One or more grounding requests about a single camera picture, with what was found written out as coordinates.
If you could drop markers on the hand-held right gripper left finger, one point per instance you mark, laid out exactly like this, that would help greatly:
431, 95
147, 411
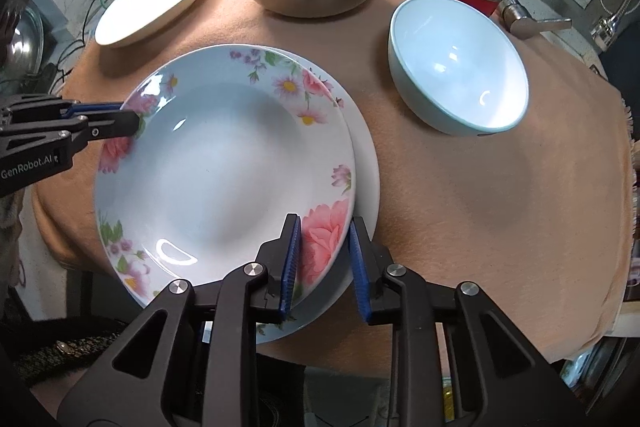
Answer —
290, 267

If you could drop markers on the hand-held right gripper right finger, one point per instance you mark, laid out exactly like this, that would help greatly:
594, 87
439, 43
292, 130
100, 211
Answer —
357, 267

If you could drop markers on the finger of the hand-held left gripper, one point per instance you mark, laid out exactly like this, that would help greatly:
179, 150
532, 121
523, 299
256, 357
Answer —
115, 124
97, 107

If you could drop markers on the white plate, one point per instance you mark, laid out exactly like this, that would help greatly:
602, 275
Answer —
367, 177

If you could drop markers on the pink floral plate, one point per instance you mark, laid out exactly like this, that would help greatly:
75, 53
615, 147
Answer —
225, 167

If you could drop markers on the light blue bowl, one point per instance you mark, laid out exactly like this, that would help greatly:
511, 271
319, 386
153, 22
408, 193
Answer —
455, 62

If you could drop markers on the beige towel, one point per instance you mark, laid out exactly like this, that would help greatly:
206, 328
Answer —
10, 212

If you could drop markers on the steel pot lid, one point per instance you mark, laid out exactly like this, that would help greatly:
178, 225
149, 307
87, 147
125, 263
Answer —
25, 42

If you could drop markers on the tan cloth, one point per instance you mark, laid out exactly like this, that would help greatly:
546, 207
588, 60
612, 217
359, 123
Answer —
475, 232

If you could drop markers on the dark patterned mat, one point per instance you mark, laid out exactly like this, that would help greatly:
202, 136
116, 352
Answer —
65, 354

